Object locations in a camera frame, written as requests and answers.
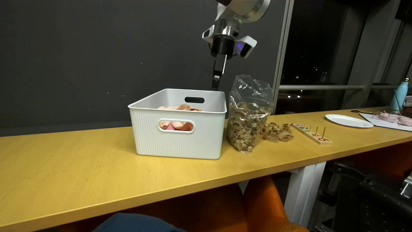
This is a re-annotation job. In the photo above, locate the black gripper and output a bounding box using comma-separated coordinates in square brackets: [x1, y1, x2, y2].
[201, 16, 238, 90]

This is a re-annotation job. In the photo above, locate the white printed t-shirt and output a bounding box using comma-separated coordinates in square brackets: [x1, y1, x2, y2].
[157, 103, 201, 113]

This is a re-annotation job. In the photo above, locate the pink orange-striped t-shirt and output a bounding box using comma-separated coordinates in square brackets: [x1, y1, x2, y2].
[158, 119, 193, 132]

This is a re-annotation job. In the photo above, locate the white plastic storage container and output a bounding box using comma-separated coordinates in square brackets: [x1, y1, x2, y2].
[127, 87, 228, 161]

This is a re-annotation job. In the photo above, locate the orange chair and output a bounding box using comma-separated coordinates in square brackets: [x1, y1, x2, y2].
[243, 175, 310, 232]

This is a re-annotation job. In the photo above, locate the black office chair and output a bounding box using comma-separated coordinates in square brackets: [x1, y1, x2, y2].
[328, 159, 412, 232]

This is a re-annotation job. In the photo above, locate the clear bag of nuts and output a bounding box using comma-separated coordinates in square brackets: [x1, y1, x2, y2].
[225, 73, 275, 153]

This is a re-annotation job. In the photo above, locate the loose rubber band pile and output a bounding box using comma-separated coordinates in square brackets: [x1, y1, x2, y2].
[261, 121, 296, 144]

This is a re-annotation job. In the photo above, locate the white plate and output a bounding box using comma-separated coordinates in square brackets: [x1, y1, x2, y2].
[324, 113, 375, 130]

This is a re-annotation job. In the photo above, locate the white table leg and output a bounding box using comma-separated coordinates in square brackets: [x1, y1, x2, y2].
[283, 161, 327, 228]

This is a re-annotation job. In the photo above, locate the white paper sheet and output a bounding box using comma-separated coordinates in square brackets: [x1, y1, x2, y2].
[358, 109, 412, 132]

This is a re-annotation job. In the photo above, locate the teal water bottle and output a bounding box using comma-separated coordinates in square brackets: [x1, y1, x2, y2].
[389, 75, 411, 114]

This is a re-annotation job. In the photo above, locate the grey metal window frame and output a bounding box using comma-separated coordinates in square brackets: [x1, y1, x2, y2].
[272, 0, 398, 113]

